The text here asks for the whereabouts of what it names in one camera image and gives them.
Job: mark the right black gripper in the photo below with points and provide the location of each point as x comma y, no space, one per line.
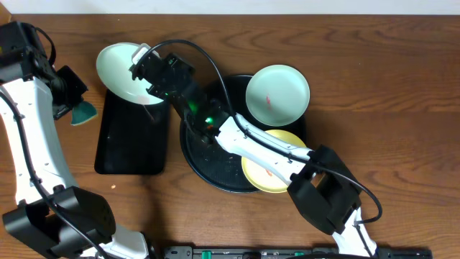
174,58

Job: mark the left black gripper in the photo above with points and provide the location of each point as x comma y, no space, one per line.
77,88

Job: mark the green sponge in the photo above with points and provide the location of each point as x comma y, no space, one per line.
82,113

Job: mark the light blue plate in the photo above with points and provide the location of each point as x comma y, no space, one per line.
277,95
113,67

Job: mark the yellow plate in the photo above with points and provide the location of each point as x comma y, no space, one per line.
263,179

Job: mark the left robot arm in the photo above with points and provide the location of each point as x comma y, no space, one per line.
54,216

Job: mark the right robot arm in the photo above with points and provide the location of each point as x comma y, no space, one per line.
322,188

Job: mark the rectangular black tray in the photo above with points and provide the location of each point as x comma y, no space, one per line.
132,138

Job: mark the round black tray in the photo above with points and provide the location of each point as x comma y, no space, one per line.
214,165

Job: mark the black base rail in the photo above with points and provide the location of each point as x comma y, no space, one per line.
186,252

